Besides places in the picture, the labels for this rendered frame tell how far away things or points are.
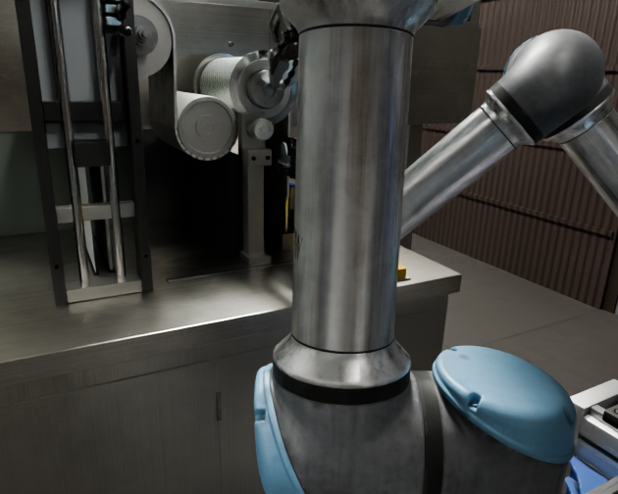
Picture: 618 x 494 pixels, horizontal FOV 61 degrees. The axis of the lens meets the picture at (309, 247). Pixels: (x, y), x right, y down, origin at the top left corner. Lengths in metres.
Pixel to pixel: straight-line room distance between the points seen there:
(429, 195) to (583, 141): 0.26
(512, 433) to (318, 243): 0.20
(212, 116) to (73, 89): 0.28
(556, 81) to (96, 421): 0.82
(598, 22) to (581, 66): 2.79
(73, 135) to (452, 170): 0.58
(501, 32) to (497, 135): 3.25
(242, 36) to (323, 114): 1.08
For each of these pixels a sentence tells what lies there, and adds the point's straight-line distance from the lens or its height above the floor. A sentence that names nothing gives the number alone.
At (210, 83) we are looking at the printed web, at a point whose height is 1.25.
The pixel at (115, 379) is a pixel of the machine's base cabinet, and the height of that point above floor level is 0.82.
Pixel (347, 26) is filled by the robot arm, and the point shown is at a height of 1.31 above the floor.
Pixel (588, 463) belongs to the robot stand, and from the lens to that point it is 1.04.
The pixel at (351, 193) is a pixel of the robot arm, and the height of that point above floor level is 1.20.
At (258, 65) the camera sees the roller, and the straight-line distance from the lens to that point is 1.10.
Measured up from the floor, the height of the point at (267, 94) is 1.24.
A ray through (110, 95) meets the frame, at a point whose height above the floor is 1.24.
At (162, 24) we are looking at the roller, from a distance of 1.07.
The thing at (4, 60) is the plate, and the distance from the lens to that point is 1.36.
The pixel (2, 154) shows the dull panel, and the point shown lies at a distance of 1.37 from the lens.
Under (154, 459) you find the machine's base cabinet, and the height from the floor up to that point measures 0.65.
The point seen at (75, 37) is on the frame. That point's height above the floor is 1.32.
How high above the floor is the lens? 1.28
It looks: 18 degrees down
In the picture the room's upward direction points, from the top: 2 degrees clockwise
